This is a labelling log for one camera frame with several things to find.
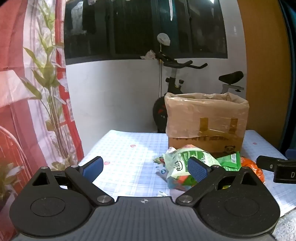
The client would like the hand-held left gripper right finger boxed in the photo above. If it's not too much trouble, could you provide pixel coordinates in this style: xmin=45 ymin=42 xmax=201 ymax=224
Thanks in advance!
xmin=176 ymin=156 xmax=264 ymax=206

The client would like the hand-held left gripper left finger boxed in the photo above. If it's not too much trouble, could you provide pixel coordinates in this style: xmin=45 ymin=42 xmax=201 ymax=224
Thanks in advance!
xmin=32 ymin=156 xmax=115 ymax=207

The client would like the clear plastic bag liner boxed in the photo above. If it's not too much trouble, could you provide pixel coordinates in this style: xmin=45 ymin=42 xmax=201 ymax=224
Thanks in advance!
xmin=165 ymin=92 xmax=250 ymax=140

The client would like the metal pole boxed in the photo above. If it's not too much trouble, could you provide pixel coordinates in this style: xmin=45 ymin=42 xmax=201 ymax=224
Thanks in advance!
xmin=158 ymin=44 xmax=163 ymax=98

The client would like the dark window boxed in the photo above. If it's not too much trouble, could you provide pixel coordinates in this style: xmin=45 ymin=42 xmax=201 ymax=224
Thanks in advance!
xmin=64 ymin=0 xmax=228 ymax=65

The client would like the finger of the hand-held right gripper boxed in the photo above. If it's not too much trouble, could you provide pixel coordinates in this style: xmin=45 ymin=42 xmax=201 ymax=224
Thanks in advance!
xmin=256 ymin=156 xmax=288 ymax=172

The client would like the crumpled white cloth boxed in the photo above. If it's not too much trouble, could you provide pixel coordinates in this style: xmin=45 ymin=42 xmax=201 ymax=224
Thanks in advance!
xmin=140 ymin=49 xmax=158 ymax=60

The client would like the orange snack packet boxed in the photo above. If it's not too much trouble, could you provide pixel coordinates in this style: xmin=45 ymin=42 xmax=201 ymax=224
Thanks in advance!
xmin=239 ymin=156 xmax=265 ymax=184

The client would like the large green white snack bag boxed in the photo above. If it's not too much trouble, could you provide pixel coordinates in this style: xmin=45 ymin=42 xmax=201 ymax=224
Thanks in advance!
xmin=161 ymin=145 xmax=222 ymax=192

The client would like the red leaf-print curtain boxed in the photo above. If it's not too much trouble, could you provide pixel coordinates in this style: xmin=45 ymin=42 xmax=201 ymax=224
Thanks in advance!
xmin=0 ymin=0 xmax=84 ymax=210

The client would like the green snack packet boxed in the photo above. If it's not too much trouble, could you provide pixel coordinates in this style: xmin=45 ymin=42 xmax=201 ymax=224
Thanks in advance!
xmin=216 ymin=151 xmax=241 ymax=172

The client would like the brown cardboard box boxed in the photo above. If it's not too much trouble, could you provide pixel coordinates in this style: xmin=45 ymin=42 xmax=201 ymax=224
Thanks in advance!
xmin=165 ymin=92 xmax=250 ymax=158

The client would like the black exercise bike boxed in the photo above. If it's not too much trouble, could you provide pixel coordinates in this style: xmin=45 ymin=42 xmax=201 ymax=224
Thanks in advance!
xmin=153 ymin=52 xmax=245 ymax=134

